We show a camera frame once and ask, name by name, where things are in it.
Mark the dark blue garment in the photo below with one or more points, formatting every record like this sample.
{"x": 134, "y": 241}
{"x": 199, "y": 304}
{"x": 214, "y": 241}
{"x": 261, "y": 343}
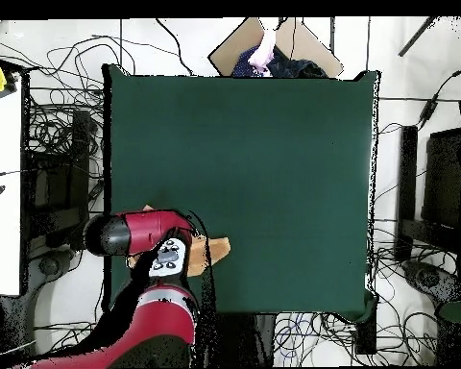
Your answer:
{"x": 292, "y": 67}

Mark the grey round chair base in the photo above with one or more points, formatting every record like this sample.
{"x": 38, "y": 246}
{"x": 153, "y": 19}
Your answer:
{"x": 49, "y": 265}

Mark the black office chair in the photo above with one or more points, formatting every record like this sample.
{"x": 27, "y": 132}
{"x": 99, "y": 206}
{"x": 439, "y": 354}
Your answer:
{"x": 441, "y": 180}

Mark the dark green table cloth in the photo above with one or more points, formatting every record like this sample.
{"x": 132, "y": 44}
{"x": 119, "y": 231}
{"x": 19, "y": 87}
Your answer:
{"x": 253, "y": 173}

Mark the white side table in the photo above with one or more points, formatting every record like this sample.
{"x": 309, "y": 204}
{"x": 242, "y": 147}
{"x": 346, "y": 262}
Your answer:
{"x": 2, "y": 192}

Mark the orange terry towel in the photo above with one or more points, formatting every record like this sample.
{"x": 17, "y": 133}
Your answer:
{"x": 217, "y": 250}

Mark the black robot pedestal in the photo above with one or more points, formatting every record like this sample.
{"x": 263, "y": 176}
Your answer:
{"x": 242, "y": 338}

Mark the pale pink garment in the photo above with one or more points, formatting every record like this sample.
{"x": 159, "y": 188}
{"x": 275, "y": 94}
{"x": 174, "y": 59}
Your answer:
{"x": 263, "y": 54}

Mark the black rod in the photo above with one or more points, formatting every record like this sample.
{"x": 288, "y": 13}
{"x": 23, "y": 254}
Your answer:
{"x": 418, "y": 36}

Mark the brown cardboard box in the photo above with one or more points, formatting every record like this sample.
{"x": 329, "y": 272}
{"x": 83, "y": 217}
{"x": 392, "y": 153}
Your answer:
{"x": 230, "y": 50}

